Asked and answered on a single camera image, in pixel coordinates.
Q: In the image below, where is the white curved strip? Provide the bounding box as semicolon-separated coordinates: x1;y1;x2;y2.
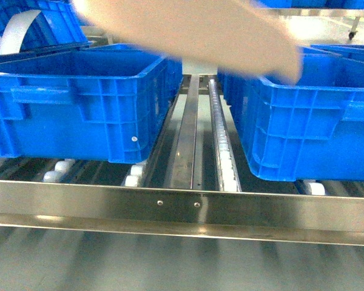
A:
0;10;41;55

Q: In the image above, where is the beige plastic dustpan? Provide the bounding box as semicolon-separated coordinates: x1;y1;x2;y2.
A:
73;1;303;84

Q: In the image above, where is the steel shelf rack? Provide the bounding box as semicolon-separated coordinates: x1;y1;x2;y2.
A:
0;0;364;248

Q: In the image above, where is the blue crate rear right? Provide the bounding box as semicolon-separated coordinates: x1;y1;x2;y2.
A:
217;69;239;106

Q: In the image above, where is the blue crate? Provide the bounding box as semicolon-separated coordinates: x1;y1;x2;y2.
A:
0;50;169;164
231;54;364;181
217;69;239;106

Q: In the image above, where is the blue crate front left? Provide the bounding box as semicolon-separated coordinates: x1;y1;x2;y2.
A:
0;50;169;164

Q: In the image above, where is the blue crate front right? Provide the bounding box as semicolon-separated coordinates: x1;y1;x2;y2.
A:
231;54;364;181

